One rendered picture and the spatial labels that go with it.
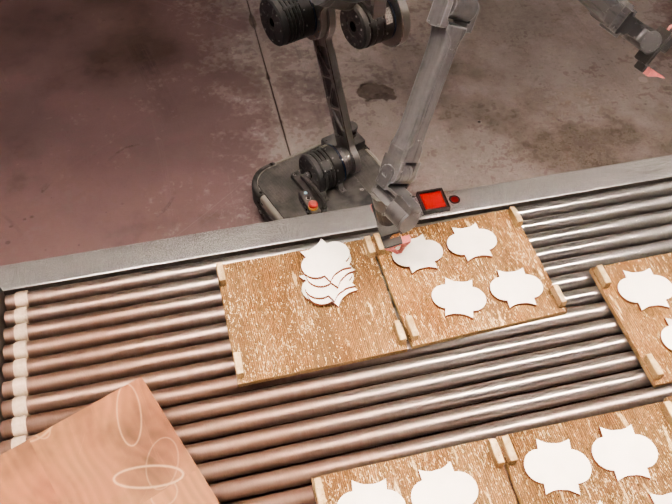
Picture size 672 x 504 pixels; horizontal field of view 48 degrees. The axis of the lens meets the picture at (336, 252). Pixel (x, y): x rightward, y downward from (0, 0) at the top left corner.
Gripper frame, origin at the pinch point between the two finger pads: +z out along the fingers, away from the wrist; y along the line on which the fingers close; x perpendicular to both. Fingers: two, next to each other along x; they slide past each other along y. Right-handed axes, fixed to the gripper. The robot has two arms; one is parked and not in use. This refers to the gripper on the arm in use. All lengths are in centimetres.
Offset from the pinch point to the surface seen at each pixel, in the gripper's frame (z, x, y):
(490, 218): 14.7, 27.4, -5.6
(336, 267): -1.9, -16.0, 5.0
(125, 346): -8, -70, 12
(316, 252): -2.5, -19.8, -0.7
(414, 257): 7.3, 3.7, 3.4
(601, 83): 145, 135, -146
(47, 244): 77, -134, -98
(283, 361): -2.1, -34.1, 25.6
